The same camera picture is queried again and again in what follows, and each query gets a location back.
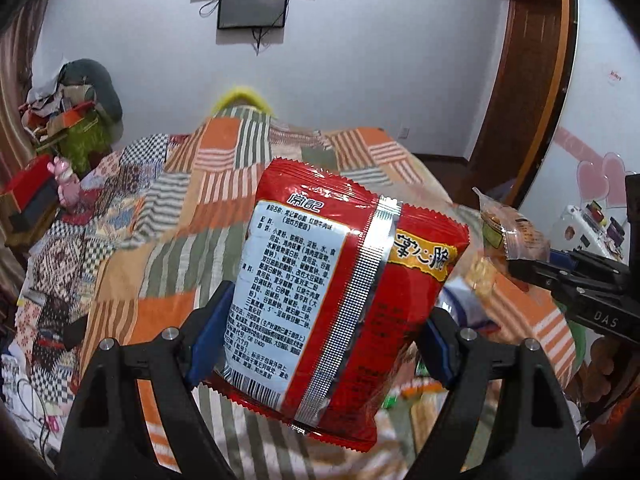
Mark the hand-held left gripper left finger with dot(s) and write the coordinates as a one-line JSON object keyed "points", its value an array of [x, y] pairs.
{"points": [[210, 335]]}

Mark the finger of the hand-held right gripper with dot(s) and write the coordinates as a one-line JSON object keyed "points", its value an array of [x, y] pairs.
{"points": [[562, 260], [537, 275]]}

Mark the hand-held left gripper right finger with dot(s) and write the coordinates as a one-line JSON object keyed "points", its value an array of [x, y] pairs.
{"points": [[441, 351]]}

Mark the clear orange snack packet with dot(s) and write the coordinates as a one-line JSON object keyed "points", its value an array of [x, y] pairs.
{"points": [[510, 230]]}

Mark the red snack packet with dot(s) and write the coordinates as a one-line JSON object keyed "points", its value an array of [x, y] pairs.
{"points": [[340, 305]]}

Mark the person's right hand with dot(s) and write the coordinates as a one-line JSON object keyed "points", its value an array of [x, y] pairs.
{"points": [[607, 365]]}

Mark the blue and white packet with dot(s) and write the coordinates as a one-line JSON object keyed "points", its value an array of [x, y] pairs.
{"points": [[467, 305]]}

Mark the green packet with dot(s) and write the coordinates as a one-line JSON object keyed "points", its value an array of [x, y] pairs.
{"points": [[580, 347]]}

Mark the patchwork blanket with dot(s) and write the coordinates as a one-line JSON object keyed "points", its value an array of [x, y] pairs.
{"points": [[165, 240]]}

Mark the wooden door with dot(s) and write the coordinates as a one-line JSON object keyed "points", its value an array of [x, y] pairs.
{"points": [[525, 85]]}

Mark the pink plush toy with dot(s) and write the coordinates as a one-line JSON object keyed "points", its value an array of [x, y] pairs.
{"points": [[65, 182]]}

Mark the green fuzzy cloth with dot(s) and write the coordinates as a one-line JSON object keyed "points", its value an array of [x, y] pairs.
{"points": [[82, 142]]}

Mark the red box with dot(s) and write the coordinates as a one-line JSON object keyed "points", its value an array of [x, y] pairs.
{"points": [[30, 185]]}

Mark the yellow fuzzy pillow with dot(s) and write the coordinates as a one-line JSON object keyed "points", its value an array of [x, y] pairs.
{"points": [[240, 100]]}

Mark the pile of clothes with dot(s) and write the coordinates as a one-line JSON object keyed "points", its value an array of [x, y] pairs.
{"points": [[85, 85]]}

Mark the striped curtain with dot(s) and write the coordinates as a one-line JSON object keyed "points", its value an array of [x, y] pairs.
{"points": [[17, 85]]}

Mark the pink heart wall stickers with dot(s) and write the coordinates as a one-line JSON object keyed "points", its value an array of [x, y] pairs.
{"points": [[600, 180]]}

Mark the small red wall sticker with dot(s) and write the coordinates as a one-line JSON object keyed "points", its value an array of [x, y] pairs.
{"points": [[615, 76]]}

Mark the white wall socket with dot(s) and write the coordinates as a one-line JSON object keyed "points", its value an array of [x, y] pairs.
{"points": [[404, 133]]}

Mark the small black wall screen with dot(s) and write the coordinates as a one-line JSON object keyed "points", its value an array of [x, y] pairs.
{"points": [[253, 7]]}

